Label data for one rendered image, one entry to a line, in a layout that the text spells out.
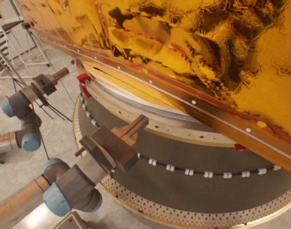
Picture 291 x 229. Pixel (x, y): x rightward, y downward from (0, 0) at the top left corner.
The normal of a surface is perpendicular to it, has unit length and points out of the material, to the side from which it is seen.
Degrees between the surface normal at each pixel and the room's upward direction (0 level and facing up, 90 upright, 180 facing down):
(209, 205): 62
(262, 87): 91
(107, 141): 0
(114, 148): 0
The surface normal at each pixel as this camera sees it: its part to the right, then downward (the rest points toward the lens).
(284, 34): -0.70, 0.65
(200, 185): -0.22, 0.40
